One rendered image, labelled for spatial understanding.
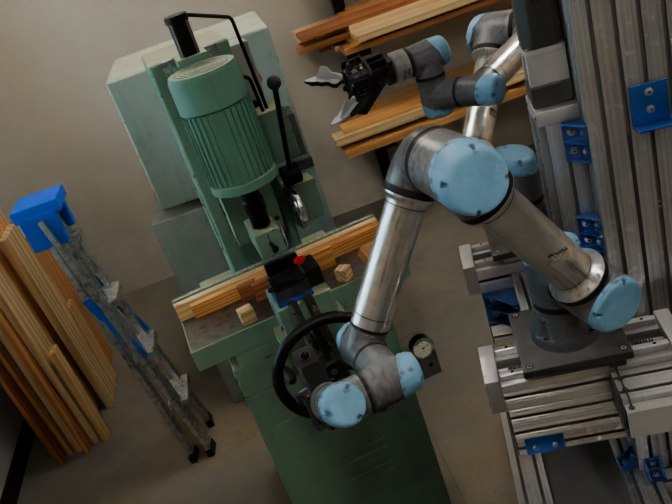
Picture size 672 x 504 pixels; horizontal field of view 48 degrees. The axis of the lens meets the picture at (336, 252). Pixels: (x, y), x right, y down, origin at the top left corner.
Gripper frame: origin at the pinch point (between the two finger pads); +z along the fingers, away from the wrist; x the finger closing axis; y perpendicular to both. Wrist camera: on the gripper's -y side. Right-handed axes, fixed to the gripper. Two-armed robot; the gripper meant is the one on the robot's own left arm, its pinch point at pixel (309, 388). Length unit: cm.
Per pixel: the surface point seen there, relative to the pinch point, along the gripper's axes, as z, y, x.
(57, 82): 229, -177, -28
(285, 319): 17.7, -15.6, 3.5
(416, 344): 31.5, 4.6, 34.4
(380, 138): 199, -81, 109
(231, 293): 40.0, -27.9, -4.0
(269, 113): 35, -69, 25
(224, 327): 32.9, -20.1, -9.7
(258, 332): 29.3, -15.4, -2.6
